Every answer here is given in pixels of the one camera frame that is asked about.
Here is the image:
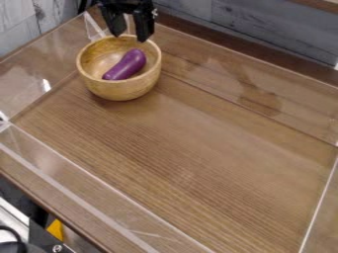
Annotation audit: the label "clear acrylic tray walls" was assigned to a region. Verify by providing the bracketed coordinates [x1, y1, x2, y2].
[0, 12, 338, 253]

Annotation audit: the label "light wooden bowl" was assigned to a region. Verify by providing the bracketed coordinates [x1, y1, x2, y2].
[76, 35, 163, 101]

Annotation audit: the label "purple toy eggplant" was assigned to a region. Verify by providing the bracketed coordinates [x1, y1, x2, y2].
[102, 48, 147, 80]

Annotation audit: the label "black base with screw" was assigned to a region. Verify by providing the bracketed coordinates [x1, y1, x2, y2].
[27, 223, 102, 253]

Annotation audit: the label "black cable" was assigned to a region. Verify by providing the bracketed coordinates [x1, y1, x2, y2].
[0, 224, 29, 253]

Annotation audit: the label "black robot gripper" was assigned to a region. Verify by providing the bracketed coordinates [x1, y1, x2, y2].
[96, 0, 158, 42]

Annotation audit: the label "yellow tag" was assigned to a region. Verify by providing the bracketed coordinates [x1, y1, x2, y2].
[47, 219, 63, 241]

